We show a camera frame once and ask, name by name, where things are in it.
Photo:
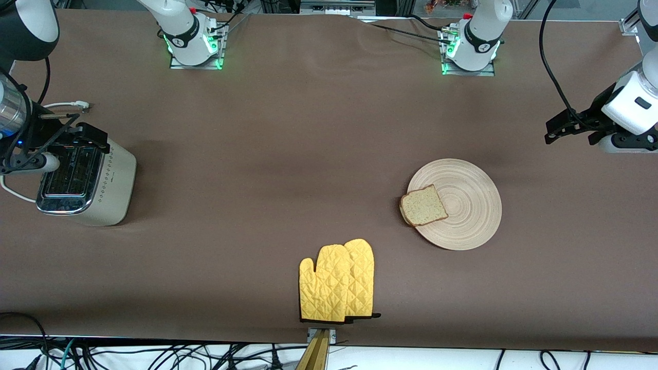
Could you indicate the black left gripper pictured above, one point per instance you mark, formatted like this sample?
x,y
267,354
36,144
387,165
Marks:
x,y
592,114

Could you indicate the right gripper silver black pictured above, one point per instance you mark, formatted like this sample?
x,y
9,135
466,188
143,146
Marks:
x,y
42,137

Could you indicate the round wooden plate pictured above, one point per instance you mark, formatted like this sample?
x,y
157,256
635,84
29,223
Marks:
x,y
462,205

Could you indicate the bread slice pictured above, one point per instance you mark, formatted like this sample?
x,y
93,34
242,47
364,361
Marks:
x,y
422,206

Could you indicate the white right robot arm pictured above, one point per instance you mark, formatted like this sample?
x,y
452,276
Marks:
x,y
182,31

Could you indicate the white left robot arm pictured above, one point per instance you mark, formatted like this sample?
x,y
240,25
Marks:
x,y
480,31

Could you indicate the beige chrome two-slot toaster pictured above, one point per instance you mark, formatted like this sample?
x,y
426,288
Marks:
x,y
113,190

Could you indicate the brown table cover sheet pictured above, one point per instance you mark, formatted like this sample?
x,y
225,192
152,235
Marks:
x,y
462,288

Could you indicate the yellow quilted oven mitt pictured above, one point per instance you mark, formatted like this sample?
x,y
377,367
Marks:
x,y
362,272
324,288

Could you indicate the black box device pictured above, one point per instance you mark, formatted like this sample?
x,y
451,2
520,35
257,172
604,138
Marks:
x,y
280,6

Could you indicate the grey metal rack device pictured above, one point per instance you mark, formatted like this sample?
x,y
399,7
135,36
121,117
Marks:
x,y
334,7

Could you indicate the golden aluminium profile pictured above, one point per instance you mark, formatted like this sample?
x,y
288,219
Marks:
x,y
314,354

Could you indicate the aluminium frame corner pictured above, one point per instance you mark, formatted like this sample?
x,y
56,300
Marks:
x,y
628,25

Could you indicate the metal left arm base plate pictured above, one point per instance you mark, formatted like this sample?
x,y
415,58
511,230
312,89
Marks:
x,y
470,73

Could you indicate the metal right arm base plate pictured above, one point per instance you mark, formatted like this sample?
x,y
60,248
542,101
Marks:
x,y
195,67

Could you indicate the silver metal bracket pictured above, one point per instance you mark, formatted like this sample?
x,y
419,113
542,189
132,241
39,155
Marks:
x,y
333,336

